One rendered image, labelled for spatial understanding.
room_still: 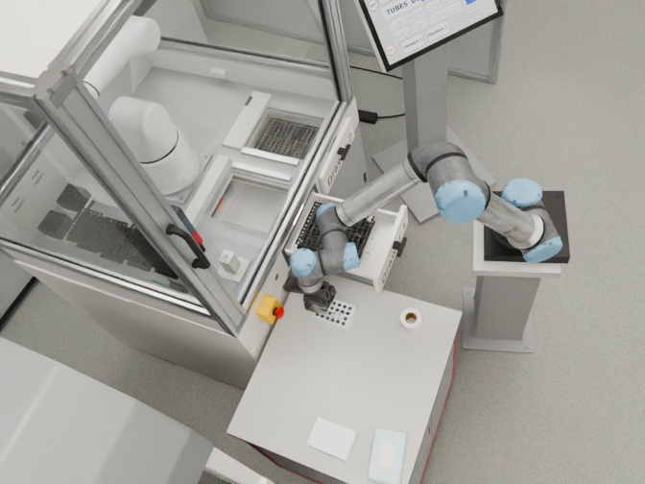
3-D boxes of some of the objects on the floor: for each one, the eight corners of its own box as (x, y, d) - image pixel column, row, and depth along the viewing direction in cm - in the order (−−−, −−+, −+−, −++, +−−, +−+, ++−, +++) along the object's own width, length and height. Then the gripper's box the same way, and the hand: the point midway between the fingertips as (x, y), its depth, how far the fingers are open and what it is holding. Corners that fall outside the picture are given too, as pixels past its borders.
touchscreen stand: (495, 184, 303) (518, 24, 216) (419, 225, 299) (412, 78, 212) (442, 123, 329) (444, -43, 242) (371, 159, 325) (347, 4, 238)
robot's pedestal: (530, 291, 272) (559, 199, 207) (533, 353, 258) (564, 276, 193) (463, 288, 278) (470, 198, 214) (462, 349, 264) (469, 273, 199)
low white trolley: (457, 380, 258) (463, 312, 193) (412, 527, 232) (401, 505, 167) (334, 340, 276) (301, 265, 212) (280, 471, 251) (225, 432, 186)
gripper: (320, 301, 175) (330, 327, 194) (332, 273, 179) (342, 302, 198) (294, 292, 178) (307, 319, 197) (307, 265, 182) (319, 294, 200)
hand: (317, 306), depth 197 cm, fingers closed, pressing on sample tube
